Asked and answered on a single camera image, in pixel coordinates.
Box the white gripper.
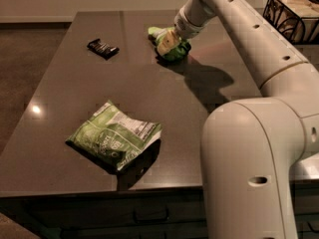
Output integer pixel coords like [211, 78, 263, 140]
[156, 8, 203, 56]

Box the green rice chip bag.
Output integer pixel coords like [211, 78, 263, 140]
[148, 27, 191, 62]

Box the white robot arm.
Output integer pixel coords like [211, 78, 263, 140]
[174, 0, 319, 239]

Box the black rxbar chocolate bar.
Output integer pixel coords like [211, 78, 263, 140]
[87, 39, 120, 60]

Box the large green snack bag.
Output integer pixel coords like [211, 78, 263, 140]
[66, 101, 161, 172]

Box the black wire napkin basket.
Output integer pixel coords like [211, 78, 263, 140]
[263, 0, 319, 45]

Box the dark cabinet drawer handle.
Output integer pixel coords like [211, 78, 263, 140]
[133, 207, 169, 224]

